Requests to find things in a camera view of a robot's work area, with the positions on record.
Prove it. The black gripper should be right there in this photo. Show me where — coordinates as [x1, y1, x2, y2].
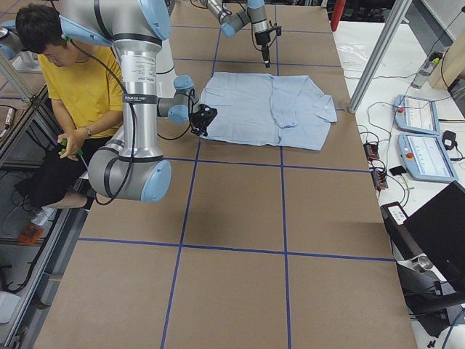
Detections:
[253, 25, 281, 68]
[190, 104, 217, 137]

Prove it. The light blue button shirt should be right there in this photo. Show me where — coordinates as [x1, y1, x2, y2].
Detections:
[201, 72, 337, 151]

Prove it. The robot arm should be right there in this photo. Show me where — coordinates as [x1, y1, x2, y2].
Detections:
[60, 1, 217, 202]
[199, 0, 282, 68]

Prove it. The red cylinder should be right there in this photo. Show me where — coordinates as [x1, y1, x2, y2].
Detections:
[330, 0, 346, 32]

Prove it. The clear plastic bag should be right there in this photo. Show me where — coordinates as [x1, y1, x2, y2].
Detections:
[336, 43, 368, 72]

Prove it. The person in yellow shirt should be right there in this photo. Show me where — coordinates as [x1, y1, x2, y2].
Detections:
[15, 4, 123, 209]

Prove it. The far blue teach pendant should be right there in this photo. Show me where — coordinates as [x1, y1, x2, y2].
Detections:
[394, 95, 440, 135]

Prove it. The blue teach pendant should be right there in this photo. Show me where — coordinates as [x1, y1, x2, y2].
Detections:
[397, 132, 458, 183]
[394, 95, 440, 135]

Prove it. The clear water bottle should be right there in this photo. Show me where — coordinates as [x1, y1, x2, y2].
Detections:
[411, 51, 443, 89]

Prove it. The near blue teach pendant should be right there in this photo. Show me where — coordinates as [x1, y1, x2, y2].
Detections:
[397, 132, 458, 183]

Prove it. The black laptop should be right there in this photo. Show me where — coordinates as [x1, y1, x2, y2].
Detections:
[404, 181, 464, 291]

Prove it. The aluminium frame post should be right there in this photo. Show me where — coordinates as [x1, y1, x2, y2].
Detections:
[348, 0, 413, 113]

